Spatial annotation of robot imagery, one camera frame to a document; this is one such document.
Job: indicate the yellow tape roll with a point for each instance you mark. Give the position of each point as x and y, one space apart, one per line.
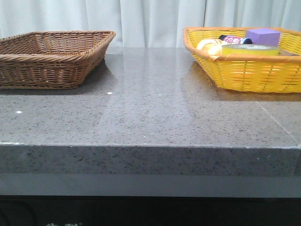
250 49

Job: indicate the white curtain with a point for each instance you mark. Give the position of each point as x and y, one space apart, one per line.
145 23

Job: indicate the bread roll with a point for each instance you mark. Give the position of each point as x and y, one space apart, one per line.
211 46

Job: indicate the pink labelled black tube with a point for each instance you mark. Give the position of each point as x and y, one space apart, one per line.
229 39

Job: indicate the brown wicker basket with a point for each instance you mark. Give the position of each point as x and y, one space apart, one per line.
53 60

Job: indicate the yellow woven basket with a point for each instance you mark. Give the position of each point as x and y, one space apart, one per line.
261 74

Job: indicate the purple foam block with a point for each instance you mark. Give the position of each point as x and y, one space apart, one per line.
264 36

